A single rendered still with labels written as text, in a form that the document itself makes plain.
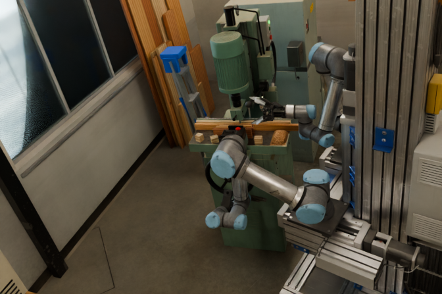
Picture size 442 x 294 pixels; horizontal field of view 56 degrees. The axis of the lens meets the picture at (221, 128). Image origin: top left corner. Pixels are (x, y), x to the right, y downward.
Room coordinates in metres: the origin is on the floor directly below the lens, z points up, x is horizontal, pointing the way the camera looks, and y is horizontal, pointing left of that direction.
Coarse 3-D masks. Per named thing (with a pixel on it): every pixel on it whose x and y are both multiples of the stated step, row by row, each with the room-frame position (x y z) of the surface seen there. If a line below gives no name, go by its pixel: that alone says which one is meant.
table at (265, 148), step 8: (208, 136) 2.13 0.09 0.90; (264, 136) 2.01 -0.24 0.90; (288, 136) 1.96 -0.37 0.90; (192, 144) 2.08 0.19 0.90; (200, 144) 2.06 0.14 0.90; (208, 144) 2.05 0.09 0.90; (216, 144) 2.03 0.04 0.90; (248, 144) 1.96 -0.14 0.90; (264, 144) 1.93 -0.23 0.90; (288, 144) 1.92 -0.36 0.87; (208, 152) 2.05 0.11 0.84; (248, 152) 1.93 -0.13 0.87; (256, 152) 1.94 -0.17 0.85; (264, 152) 1.92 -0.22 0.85; (272, 152) 1.90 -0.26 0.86; (280, 152) 1.88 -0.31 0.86
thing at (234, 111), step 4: (244, 100) 2.19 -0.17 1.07; (244, 104) 2.15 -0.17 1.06; (232, 108) 2.12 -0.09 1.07; (236, 108) 2.11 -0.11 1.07; (240, 108) 2.10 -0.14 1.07; (244, 108) 2.14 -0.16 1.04; (232, 112) 2.10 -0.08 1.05; (236, 112) 2.09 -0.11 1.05; (240, 112) 2.08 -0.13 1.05; (244, 112) 2.12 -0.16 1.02; (232, 116) 2.10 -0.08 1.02; (240, 116) 2.08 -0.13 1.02
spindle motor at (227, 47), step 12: (216, 36) 2.16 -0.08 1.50; (228, 36) 2.13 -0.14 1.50; (240, 36) 2.10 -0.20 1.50; (216, 48) 2.07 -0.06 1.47; (228, 48) 2.05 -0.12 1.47; (240, 48) 2.08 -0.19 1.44; (216, 60) 2.09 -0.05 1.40; (228, 60) 2.05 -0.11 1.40; (240, 60) 2.07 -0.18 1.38; (216, 72) 2.12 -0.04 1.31; (228, 72) 2.05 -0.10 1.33; (240, 72) 2.06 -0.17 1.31; (228, 84) 2.06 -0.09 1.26; (240, 84) 2.06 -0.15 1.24
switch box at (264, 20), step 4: (260, 16) 2.41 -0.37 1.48; (264, 16) 2.40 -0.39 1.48; (268, 16) 2.40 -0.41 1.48; (260, 20) 2.34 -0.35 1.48; (264, 20) 2.33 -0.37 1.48; (260, 24) 2.33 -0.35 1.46; (264, 24) 2.32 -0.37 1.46; (264, 28) 2.33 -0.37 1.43; (268, 28) 2.35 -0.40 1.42; (264, 32) 2.33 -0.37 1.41; (268, 32) 2.34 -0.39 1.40; (264, 36) 2.33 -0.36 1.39; (268, 36) 2.33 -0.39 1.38; (260, 40) 2.34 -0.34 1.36; (264, 40) 2.33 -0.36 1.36; (268, 40) 2.33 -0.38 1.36; (260, 44) 2.34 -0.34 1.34; (264, 44) 2.33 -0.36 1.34; (268, 44) 2.32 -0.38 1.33
